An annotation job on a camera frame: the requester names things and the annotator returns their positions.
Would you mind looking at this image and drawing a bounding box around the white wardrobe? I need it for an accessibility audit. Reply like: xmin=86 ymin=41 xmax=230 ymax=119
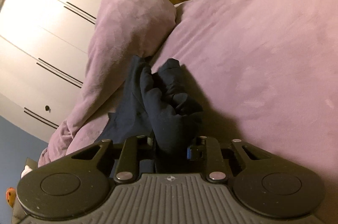
xmin=1 ymin=0 xmax=101 ymax=141

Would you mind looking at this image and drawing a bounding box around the dark navy garment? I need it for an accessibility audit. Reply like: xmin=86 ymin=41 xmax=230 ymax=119
xmin=98 ymin=56 xmax=203 ymax=174

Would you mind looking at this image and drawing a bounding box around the purple rolled duvet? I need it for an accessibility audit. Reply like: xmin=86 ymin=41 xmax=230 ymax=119
xmin=38 ymin=0 xmax=176 ymax=167

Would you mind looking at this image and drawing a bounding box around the orange toy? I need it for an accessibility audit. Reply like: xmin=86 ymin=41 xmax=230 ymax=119
xmin=6 ymin=187 xmax=17 ymax=208

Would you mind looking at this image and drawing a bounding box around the purple bed sheet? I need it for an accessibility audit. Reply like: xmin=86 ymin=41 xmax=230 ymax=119
xmin=66 ymin=0 xmax=338 ymax=214

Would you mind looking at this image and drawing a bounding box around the white plush toy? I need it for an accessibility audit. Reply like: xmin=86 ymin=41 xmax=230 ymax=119
xmin=21 ymin=164 xmax=33 ymax=178

